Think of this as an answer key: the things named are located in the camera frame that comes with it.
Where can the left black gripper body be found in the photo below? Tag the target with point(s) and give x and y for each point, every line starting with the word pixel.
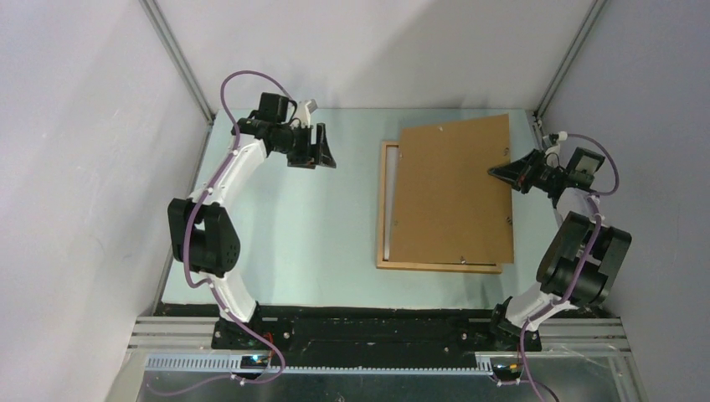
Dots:
pixel 295 134

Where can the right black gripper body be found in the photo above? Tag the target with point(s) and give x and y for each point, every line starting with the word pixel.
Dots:
pixel 540 175

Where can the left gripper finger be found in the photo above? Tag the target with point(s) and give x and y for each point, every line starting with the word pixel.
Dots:
pixel 302 155
pixel 323 154

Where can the brown cardboard backing board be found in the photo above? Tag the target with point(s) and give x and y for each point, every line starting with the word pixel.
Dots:
pixel 447 208

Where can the light wooden picture frame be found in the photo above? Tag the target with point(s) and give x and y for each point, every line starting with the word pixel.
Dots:
pixel 462 267

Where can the photo print of window plant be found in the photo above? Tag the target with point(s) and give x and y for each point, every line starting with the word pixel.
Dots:
pixel 389 181

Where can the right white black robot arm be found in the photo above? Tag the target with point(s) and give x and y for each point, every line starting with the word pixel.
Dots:
pixel 585 256

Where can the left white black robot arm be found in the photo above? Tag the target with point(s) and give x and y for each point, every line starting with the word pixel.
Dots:
pixel 203 235

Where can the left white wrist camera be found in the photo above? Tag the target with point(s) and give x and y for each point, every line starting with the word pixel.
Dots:
pixel 303 113

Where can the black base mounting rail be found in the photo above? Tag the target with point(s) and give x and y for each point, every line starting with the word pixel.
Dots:
pixel 375 338

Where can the aluminium extrusion frame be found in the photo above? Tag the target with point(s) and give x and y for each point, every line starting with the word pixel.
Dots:
pixel 581 359

